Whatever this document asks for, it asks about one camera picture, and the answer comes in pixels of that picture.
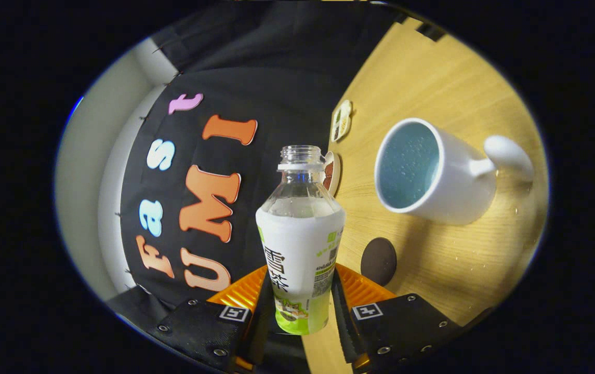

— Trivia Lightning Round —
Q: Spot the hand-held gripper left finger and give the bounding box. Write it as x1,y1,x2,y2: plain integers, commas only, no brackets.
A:
144,265,269,373

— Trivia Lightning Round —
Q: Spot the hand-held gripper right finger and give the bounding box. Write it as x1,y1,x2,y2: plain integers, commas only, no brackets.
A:
332,262,464,373

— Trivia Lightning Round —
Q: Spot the dark brown round coaster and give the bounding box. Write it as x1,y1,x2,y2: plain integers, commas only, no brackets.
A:
360,237,398,287

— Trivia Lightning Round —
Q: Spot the clear juice bottle white label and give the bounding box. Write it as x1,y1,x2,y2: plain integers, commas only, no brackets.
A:
255,145,347,336

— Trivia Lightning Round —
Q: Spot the white cup with handle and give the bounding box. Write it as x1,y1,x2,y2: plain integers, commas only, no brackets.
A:
374,117,535,226

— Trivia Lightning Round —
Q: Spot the wooden table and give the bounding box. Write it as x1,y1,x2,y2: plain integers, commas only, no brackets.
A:
302,18,550,374

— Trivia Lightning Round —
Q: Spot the round plate with brown food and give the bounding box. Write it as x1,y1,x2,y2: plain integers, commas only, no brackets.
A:
323,151,341,197

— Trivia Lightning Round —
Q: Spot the divided white snack dish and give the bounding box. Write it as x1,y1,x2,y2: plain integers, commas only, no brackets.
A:
330,99,354,143

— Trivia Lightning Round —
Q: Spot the black backdrop cloth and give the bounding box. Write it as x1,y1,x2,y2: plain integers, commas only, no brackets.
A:
105,0,407,364

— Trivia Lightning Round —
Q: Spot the small black block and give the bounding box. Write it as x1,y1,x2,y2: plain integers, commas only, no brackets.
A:
415,21,447,42

